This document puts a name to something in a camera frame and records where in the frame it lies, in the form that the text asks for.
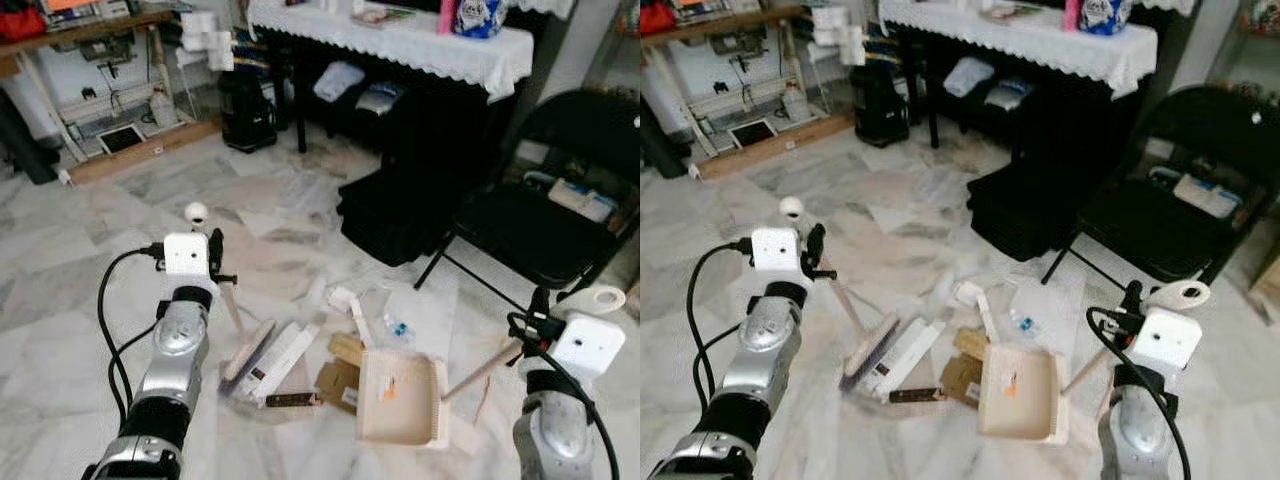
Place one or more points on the black fabric storage bag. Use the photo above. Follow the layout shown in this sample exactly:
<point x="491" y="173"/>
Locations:
<point x="1020" y="210"/>
<point x="395" y="215"/>

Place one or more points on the long white carton box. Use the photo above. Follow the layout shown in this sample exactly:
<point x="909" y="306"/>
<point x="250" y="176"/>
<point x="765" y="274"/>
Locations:
<point x="905" y="350"/>
<point x="290" y="352"/>

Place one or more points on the printed brown cardboard piece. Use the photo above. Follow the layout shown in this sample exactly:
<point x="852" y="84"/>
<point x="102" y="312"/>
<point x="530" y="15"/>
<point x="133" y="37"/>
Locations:
<point x="968" y="343"/>
<point x="347" y="348"/>

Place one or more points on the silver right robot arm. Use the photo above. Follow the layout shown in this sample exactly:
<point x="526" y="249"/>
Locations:
<point x="550" y="440"/>
<point x="1130" y="435"/>

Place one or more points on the white plastic bag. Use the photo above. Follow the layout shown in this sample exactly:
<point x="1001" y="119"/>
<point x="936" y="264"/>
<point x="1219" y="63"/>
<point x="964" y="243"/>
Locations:
<point x="338" y="80"/>
<point x="968" y="75"/>

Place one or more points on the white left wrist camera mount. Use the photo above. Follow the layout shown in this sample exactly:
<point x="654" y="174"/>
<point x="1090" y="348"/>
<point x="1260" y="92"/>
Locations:
<point x="775" y="250"/>
<point x="185" y="255"/>

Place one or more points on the black folding chair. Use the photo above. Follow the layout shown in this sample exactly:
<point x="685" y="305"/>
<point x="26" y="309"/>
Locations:
<point x="1160" y="230"/>
<point x="540" y="235"/>

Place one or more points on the clear bottle with blue label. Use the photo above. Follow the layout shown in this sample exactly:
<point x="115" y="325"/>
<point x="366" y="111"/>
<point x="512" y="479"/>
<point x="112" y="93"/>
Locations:
<point x="1025" y="322"/>
<point x="398" y="327"/>

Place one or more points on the grey plastic bag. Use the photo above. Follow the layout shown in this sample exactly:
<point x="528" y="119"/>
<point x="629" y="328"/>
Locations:
<point x="378" y="97"/>
<point x="1008" y="93"/>

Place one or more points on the blue white printed pack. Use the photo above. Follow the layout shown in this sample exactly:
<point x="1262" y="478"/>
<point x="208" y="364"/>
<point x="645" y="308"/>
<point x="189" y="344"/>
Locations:
<point x="1105" y="15"/>
<point x="480" y="15"/>

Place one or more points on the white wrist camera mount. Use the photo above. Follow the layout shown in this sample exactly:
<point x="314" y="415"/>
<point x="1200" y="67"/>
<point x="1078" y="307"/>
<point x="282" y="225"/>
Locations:
<point x="775" y="250"/>
<point x="590" y="345"/>
<point x="185" y="255"/>
<point x="1165" y="340"/>

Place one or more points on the small white carton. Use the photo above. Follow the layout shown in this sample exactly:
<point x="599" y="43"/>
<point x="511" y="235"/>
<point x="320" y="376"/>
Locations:
<point x="345" y="298"/>
<point x="972" y="294"/>

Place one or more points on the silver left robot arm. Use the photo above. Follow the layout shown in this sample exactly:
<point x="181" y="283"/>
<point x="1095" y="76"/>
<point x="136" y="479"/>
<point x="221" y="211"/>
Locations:
<point x="765" y="340"/>
<point x="175" y="360"/>

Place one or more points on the red bag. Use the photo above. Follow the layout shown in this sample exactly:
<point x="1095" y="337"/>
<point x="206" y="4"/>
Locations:
<point x="20" y="22"/>
<point x="655" y="18"/>

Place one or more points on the flat brown cardboard piece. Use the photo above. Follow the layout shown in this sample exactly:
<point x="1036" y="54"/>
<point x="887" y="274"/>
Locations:
<point x="338" y="385"/>
<point x="962" y="380"/>

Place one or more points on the pink slim package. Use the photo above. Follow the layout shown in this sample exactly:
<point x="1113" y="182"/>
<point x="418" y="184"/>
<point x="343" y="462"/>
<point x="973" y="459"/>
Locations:
<point x="447" y="15"/>
<point x="1072" y="12"/>

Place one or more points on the long wooden plank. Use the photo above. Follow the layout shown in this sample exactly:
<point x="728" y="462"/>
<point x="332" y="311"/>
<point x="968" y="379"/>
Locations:
<point x="775" y="147"/>
<point x="145" y="152"/>

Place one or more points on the white framed dark panel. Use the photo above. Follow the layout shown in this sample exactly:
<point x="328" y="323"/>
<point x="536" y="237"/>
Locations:
<point x="752" y="133"/>
<point x="120" y="139"/>

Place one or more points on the clear plastic packaging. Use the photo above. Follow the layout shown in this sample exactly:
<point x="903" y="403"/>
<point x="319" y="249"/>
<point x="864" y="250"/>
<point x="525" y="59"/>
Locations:
<point x="1050" y="305"/>
<point x="425" y="312"/>

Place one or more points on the flat printed booklet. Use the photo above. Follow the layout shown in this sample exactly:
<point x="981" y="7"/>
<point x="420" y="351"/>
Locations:
<point x="380" y="13"/>
<point x="1010" y="11"/>

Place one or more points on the black table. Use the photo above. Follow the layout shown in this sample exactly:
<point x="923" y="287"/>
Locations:
<point x="440" y="130"/>
<point x="1070" y="130"/>

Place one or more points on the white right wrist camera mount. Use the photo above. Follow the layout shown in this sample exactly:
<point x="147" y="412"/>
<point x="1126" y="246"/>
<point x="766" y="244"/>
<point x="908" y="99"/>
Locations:
<point x="1165" y="340"/>
<point x="590" y="345"/>

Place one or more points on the white plastic jug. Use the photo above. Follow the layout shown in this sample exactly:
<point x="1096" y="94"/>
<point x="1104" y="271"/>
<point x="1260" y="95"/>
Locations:
<point x="162" y="107"/>
<point x="795" y="102"/>

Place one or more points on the white flat package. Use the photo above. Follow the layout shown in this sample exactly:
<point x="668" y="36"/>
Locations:
<point x="1205" y="195"/>
<point x="580" y="198"/>

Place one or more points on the wooden workbench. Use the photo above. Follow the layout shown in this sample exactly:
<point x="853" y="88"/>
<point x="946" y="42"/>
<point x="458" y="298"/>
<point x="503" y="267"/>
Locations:
<point x="100" y="25"/>
<point x="720" y="22"/>

